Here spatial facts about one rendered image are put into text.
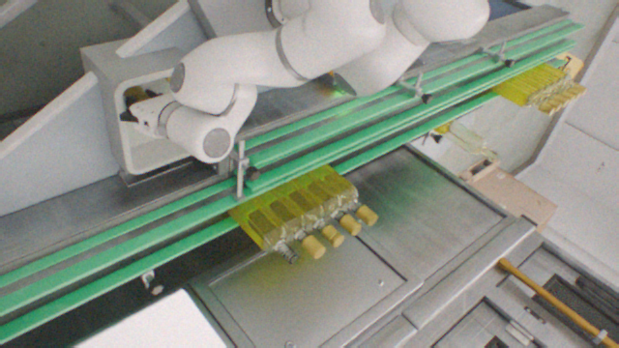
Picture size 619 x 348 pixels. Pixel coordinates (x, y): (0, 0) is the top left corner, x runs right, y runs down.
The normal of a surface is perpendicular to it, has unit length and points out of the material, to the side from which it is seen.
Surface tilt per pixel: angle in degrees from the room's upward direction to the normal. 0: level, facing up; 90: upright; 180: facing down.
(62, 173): 0
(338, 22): 70
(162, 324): 90
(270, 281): 90
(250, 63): 58
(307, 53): 64
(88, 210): 90
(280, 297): 90
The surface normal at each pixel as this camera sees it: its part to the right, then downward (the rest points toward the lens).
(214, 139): 0.64, 0.32
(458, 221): 0.12, -0.75
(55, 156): 0.65, 0.56
